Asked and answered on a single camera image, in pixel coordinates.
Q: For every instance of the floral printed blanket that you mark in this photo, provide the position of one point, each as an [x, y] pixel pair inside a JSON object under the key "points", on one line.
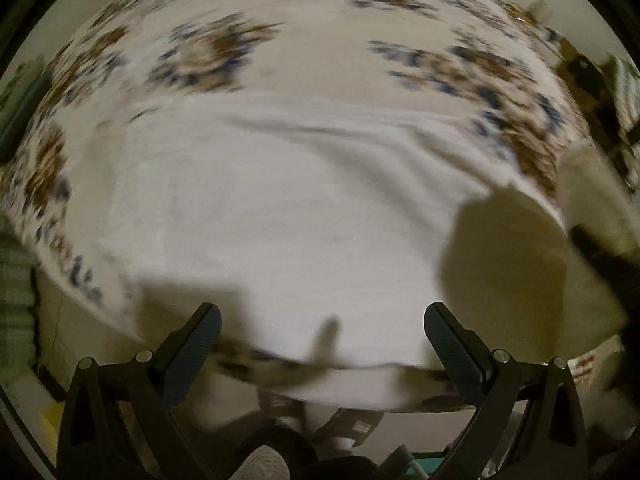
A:
{"points": [[310, 35]]}

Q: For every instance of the white cloth towel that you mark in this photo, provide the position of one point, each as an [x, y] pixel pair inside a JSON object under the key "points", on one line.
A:
{"points": [[300, 220]]}

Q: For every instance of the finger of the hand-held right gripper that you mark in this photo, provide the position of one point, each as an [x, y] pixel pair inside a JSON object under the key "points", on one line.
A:
{"points": [[607, 270]]}

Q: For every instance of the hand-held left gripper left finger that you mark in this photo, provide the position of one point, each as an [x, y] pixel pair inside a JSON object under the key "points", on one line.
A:
{"points": [[197, 355]]}

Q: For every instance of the white slipper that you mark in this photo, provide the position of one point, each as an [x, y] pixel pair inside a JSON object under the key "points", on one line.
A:
{"points": [[262, 465]]}

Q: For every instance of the dark cluttered furniture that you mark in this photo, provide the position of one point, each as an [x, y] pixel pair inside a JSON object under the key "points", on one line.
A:
{"points": [[595, 95]]}

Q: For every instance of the dark bedside object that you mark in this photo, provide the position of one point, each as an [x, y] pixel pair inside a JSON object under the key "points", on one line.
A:
{"points": [[20, 120]]}

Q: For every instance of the green checked cloth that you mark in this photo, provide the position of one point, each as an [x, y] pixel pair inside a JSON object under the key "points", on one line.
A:
{"points": [[15, 300]]}

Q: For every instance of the teal plastic object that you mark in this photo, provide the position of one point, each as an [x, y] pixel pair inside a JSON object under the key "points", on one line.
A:
{"points": [[417, 462]]}

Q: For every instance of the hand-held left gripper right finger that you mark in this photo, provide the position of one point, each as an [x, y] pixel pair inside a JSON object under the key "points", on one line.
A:
{"points": [[450, 355]]}

